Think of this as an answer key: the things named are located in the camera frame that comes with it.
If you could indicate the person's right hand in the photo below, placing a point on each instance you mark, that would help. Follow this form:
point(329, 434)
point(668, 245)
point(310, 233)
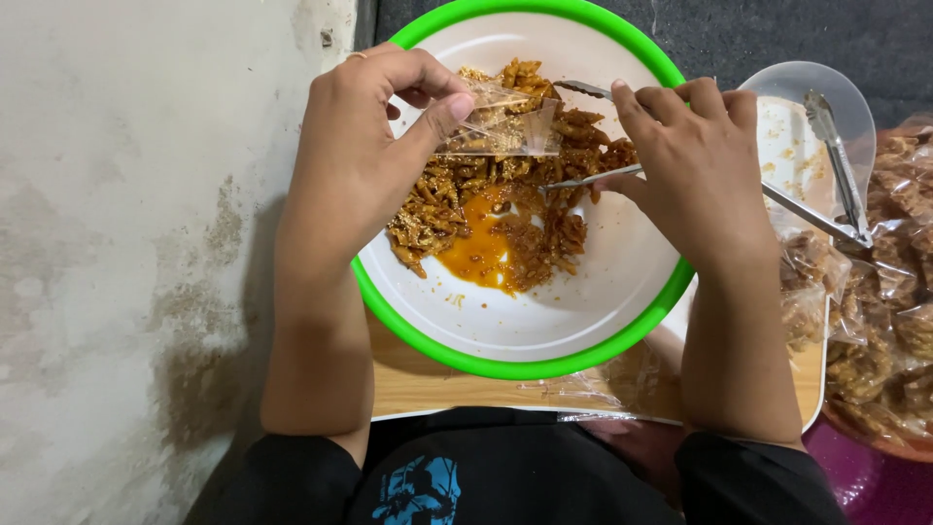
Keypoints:
point(700, 175)

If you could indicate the person's left hand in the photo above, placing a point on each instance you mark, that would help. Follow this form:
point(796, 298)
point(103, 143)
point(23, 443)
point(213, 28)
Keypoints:
point(342, 160)

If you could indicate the long metal tongs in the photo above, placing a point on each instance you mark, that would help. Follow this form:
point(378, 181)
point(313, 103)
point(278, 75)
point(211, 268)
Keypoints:
point(802, 209)

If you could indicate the small clear plastic bag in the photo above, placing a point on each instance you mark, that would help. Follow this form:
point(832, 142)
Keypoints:
point(510, 127)

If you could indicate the spicy fried macaroni snack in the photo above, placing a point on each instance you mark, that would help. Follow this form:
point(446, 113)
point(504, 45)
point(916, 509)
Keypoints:
point(437, 211)

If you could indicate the toothed metal tongs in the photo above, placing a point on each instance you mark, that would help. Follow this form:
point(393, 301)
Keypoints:
point(838, 160)

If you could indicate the orange chili oil puddle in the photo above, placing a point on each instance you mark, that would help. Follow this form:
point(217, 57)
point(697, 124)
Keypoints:
point(477, 248)

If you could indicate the green-rimmed white basin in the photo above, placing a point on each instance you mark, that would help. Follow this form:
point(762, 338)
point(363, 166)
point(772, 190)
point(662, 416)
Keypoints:
point(583, 306)

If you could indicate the pile of empty clear bags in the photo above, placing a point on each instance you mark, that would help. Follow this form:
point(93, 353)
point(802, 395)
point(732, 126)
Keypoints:
point(619, 386)

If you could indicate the wooden tray with white edge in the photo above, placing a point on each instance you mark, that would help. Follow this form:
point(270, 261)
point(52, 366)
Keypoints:
point(423, 386)

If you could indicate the heap of packed snack bags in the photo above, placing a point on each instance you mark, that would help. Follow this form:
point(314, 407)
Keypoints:
point(889, 328)

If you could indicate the person's black shirt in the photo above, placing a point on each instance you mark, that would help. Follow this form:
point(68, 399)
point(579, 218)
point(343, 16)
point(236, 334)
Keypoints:
point(510, 474)

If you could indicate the purple plastic stool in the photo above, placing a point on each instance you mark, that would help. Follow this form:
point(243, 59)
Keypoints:
point(867, 488)

